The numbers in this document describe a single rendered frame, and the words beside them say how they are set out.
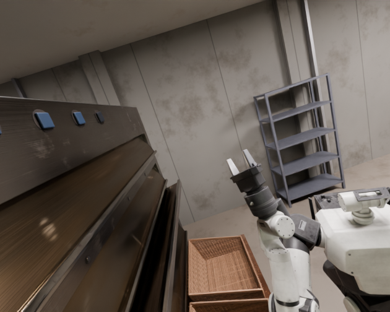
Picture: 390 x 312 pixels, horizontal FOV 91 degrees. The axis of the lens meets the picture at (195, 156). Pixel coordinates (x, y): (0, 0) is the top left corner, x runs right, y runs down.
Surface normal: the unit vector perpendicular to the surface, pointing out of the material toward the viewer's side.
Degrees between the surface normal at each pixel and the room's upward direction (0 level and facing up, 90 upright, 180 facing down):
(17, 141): 90
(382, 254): 90
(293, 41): 90
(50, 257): 70
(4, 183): 90
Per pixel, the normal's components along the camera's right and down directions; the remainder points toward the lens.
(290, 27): 0.11, 0.21
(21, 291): 0.79, -0.60
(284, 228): 0.18, -0.25
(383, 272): -0.26, 0.32
